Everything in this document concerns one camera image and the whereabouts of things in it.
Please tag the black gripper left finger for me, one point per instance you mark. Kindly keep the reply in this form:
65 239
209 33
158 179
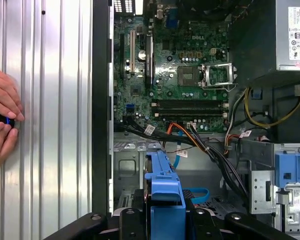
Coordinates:
132 225

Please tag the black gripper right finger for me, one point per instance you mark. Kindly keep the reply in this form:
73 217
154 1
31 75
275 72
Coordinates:
202 225

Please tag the hard disk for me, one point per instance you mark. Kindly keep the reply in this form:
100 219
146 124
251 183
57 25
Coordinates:
162 180

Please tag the round black blue-ringed tool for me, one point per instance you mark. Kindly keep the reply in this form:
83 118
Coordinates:
0 120

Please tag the metal disk bay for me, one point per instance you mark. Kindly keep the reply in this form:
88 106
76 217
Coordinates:
126 172

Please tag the person's hand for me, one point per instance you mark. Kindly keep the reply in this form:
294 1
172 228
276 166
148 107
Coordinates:
5 95

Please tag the grey optical drive cage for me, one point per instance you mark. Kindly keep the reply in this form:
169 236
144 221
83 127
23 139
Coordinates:
260 190

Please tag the blue drive cage latch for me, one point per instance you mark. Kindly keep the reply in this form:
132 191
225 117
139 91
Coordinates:
292 165

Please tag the black RAM slot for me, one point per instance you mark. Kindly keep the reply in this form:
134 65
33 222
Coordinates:
190 115
190 103

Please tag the blue board connector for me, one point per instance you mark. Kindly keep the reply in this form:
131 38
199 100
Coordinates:
130 108

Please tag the black PC case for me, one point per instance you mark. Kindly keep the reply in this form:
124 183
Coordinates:
100 100

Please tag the CPU socket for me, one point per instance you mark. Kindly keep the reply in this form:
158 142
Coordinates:
188 76

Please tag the metal socket cover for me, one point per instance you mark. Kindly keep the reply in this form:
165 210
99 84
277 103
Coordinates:
210 65

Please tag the silver coin cell battery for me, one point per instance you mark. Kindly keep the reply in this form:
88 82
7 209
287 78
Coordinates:
141 55

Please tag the black expansion slot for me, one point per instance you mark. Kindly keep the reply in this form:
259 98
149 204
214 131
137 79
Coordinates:
121 55

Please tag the white expansion slot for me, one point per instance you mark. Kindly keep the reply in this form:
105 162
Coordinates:
132 50

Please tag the green motherboard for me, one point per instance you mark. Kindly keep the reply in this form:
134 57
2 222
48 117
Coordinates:
175 50

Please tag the grey power supply unit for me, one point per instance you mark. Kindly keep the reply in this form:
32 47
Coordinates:
255 37

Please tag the blue port connector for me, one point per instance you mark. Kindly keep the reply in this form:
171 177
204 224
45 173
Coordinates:
171 18

